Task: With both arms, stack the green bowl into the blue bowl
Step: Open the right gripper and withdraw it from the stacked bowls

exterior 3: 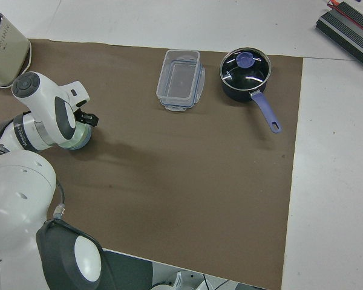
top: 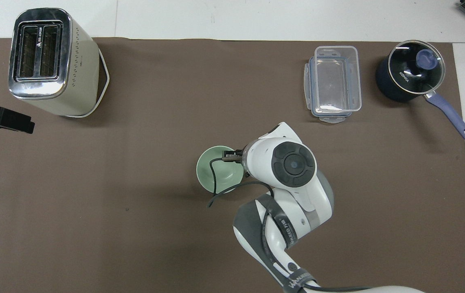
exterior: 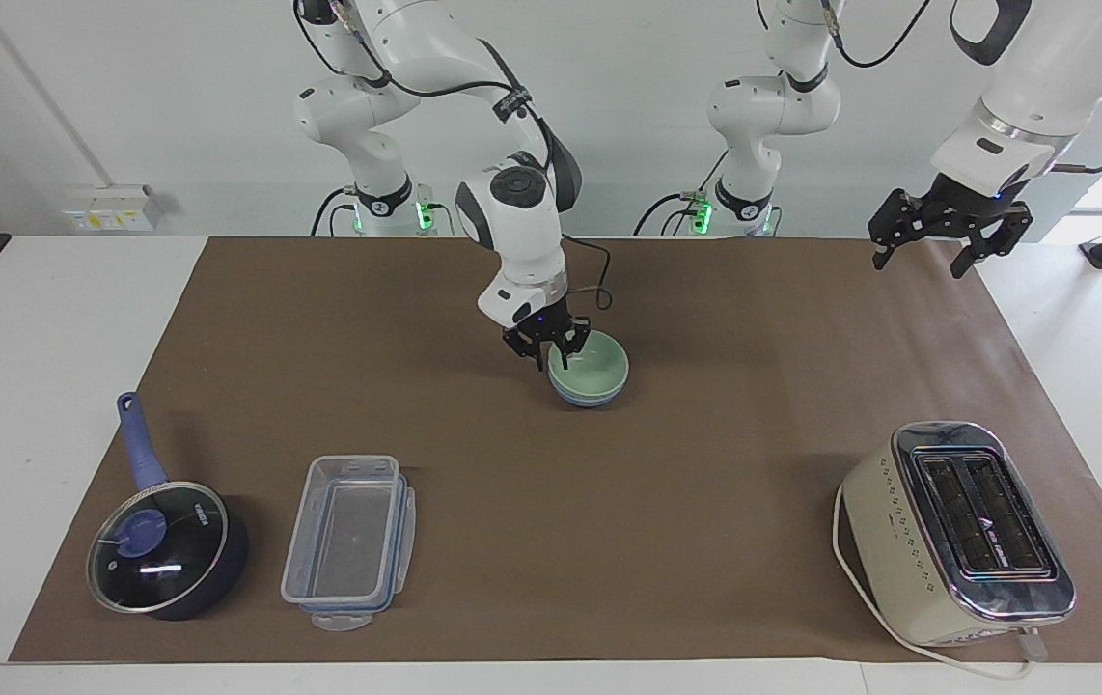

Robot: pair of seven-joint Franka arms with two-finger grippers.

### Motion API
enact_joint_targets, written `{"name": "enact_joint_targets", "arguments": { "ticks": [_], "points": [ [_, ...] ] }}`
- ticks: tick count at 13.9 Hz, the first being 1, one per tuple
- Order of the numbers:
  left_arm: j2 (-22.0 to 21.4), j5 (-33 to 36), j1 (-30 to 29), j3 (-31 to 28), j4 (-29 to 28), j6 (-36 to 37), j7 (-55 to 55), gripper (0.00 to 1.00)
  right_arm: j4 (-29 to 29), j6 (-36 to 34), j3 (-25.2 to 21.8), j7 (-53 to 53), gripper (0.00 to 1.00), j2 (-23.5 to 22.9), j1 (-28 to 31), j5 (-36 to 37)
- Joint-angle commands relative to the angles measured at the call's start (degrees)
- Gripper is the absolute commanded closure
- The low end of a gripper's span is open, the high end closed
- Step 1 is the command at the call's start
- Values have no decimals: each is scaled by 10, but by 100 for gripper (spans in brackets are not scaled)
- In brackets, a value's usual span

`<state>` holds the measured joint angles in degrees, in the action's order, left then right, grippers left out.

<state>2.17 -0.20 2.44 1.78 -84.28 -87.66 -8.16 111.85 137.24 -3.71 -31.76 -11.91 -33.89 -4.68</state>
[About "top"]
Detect black cable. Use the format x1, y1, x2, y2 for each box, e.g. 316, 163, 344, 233
206, 150, 276, 262

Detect glass pot lid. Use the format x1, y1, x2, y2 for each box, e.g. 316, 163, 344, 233
388, 40, 446, 95

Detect silver toaster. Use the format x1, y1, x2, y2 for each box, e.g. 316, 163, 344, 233
8, 7, 110, 119

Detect clear plastic food container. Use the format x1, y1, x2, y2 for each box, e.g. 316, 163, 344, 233
303, 45, 362, 124

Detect green bowl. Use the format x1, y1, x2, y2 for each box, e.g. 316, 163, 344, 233
196, 145, 245, 195

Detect dark blue saucepan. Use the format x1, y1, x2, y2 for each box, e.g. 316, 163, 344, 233
375, 40, 465, 142

